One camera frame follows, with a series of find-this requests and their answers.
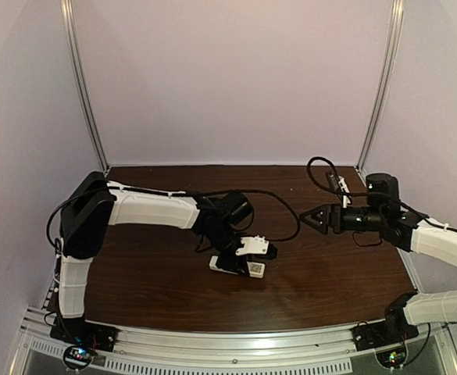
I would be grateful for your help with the left aluminium frame post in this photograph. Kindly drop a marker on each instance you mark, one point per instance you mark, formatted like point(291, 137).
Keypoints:
point(69, 23)

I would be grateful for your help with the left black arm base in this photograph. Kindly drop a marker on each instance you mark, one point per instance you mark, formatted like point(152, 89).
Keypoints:
point(78, 331)

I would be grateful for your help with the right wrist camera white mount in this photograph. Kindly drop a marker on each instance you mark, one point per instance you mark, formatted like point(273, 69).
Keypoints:
point(339, 186)

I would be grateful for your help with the white remote control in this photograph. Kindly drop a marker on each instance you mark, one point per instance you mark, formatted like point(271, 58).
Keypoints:
point(240, 267)

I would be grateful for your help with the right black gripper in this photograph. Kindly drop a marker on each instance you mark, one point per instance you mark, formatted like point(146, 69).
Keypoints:
point(335, 219)

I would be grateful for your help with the right aluminium frame post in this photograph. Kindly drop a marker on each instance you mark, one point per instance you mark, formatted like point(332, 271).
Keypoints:
point(390, 54)

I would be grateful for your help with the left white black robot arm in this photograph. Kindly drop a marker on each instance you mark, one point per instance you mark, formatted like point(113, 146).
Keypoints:
point(97, 204)

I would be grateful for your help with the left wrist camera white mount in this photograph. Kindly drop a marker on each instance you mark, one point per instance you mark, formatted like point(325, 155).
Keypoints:
point(258, 247)

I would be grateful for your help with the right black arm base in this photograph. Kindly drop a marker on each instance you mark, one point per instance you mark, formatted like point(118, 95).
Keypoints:
point(379, 334)

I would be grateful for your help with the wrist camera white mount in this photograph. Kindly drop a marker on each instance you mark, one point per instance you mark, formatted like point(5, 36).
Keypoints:
point(258, 247)
point(339, 186)

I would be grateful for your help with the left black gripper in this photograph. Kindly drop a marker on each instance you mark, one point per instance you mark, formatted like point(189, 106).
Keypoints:
point(235, 264)

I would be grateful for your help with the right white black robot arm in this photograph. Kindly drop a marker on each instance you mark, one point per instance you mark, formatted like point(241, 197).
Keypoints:
point(407, 230)

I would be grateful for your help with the front aluminium rail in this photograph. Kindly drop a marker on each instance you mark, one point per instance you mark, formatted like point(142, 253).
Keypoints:
point(329, 350)

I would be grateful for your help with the aluminium frame post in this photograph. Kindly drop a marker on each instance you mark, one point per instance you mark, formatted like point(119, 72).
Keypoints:
point(390, 54)
point(69, 23)

